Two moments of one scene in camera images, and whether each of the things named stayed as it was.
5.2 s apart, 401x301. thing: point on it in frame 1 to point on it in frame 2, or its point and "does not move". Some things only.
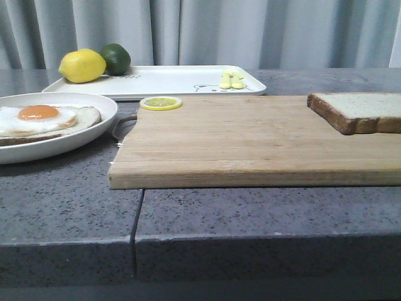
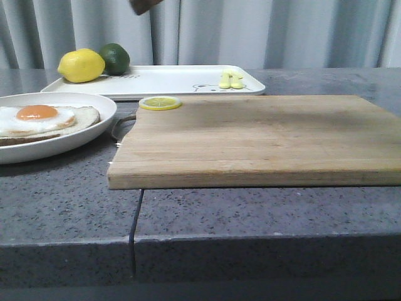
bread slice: [359, 113] to [141, 6]
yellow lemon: [83, 66] does not move
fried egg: [35, 120] does not move
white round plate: [46, 147] does not move
